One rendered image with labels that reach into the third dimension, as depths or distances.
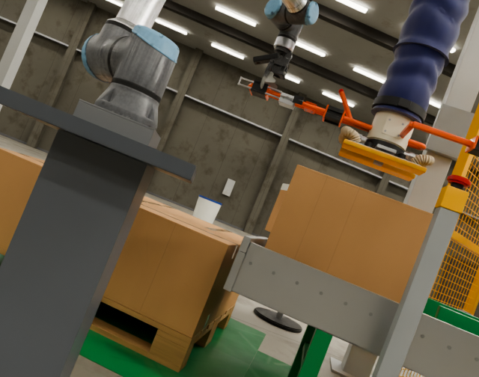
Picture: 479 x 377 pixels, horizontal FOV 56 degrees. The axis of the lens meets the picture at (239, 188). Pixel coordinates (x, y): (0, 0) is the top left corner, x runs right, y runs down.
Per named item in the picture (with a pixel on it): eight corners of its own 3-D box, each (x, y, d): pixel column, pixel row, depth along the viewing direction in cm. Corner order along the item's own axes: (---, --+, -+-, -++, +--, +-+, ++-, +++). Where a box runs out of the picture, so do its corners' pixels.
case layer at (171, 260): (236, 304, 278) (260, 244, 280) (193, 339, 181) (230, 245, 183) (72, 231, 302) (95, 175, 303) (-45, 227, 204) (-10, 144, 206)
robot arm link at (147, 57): (132, 81, 123) (156, 21, 124) (99, 74, 134) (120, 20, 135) (171, 103, 135) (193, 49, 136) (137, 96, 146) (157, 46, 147)
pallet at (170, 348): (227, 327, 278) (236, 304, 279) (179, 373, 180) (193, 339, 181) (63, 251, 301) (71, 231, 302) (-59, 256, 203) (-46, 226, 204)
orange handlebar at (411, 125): (447, 162, 194) (450, 154, 194) (471, 148, 164) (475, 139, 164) (247, 91, 210) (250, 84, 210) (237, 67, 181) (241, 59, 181)
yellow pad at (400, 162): (419, 176, 188) (423, 164, 188) (426, 173, 178) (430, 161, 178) (340, 147, 194) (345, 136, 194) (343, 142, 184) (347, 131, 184)
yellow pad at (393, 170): (409, 181, 206) (413, 171, 207) (414, 179, 197) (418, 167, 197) (337, 155, 212) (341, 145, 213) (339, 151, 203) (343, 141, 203)
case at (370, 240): (393, 304, 208) (423, 224, 210) (409, 319, 169) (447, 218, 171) (272, 254, 221) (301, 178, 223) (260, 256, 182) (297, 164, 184)
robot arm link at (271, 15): (287, -5, 189) (301, 12, 198) (266, -5, 196) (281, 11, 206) (279, 16, 188) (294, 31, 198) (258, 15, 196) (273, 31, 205)
